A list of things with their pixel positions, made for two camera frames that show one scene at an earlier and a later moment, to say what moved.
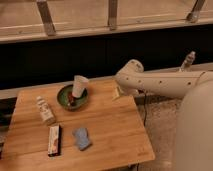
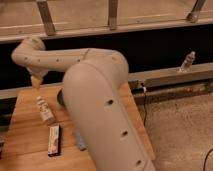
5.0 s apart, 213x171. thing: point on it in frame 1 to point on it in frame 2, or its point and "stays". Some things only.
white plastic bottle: x=45 y=111 stays
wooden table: x=85 y=126 stays
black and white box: x=54 y=141 stays
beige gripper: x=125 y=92 to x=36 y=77
